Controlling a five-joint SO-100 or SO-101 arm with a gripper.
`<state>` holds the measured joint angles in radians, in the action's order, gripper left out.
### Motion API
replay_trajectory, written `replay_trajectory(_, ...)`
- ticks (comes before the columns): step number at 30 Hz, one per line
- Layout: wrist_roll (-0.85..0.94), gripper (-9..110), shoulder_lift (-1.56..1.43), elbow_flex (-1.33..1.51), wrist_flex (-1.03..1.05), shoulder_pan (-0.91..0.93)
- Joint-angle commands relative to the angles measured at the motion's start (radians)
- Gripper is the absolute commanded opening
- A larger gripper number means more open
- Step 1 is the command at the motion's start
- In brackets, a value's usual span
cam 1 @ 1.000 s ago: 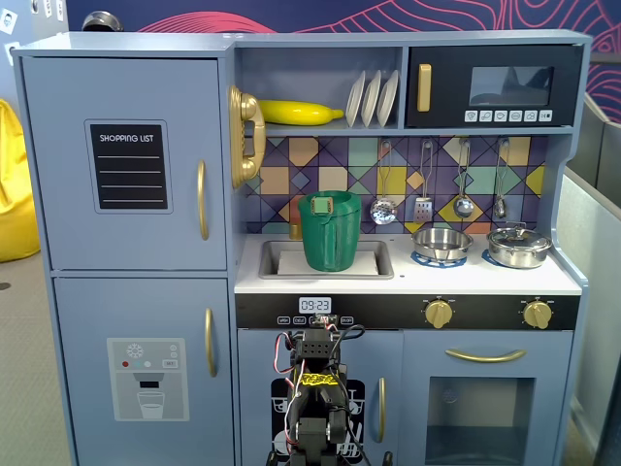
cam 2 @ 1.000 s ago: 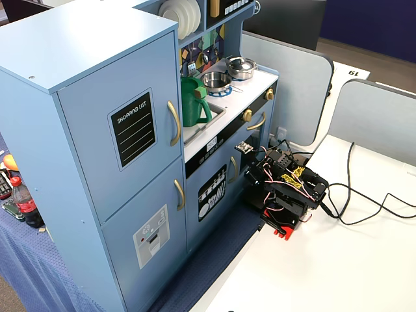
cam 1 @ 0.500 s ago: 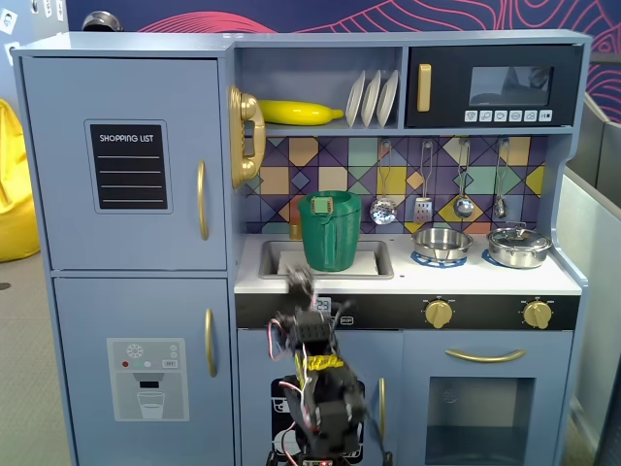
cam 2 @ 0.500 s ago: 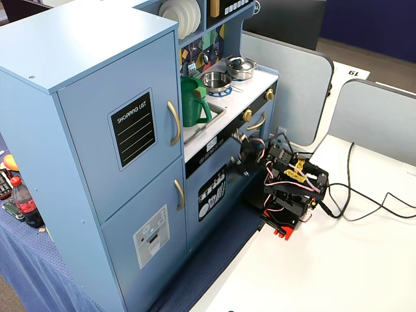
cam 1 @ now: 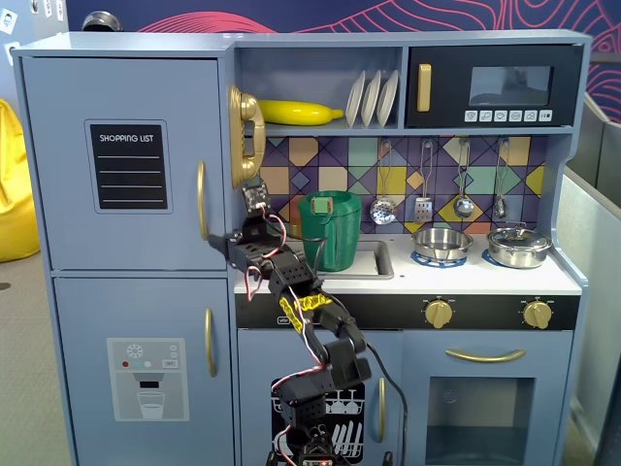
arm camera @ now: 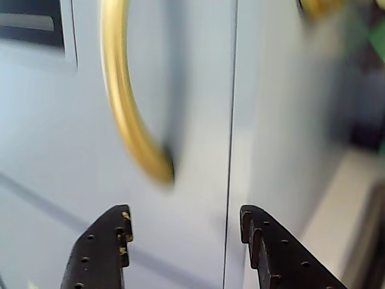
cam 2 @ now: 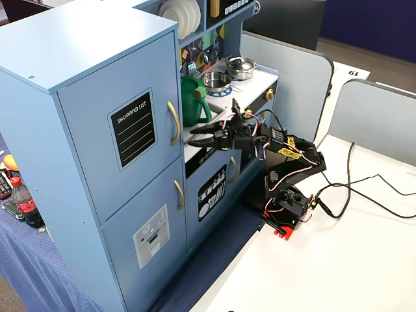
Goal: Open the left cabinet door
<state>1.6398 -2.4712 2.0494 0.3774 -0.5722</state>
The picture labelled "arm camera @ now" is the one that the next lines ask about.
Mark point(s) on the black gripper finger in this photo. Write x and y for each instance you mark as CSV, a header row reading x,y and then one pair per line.
x,y
96,256
282,259

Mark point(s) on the blue shopping list cabinet door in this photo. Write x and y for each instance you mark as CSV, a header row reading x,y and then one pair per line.
x,y
60,150

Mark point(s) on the plain light blue cabinet door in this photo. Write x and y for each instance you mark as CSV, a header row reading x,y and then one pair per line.
x,y
285,105

